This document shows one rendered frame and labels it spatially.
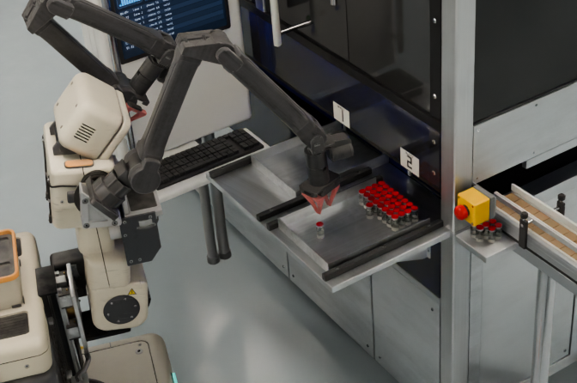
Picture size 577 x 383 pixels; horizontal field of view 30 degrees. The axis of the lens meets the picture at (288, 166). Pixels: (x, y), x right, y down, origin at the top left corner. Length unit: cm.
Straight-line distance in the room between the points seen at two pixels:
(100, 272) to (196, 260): 144
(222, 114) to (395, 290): 84
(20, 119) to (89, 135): 288
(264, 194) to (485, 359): 87
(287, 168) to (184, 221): 141
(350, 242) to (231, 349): 114
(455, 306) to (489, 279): 14
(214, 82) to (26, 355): 116
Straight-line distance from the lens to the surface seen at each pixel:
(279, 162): 336
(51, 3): 285
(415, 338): 348
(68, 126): 281
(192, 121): 363
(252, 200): 320
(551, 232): 291
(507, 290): 334
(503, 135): 298
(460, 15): 269
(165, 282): 436
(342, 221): 308
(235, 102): 369
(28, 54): 633
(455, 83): 277
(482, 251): 297
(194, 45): 255
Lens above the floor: 271
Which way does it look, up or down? 33 degrees down
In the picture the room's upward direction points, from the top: 5 degrees counter-clockwise
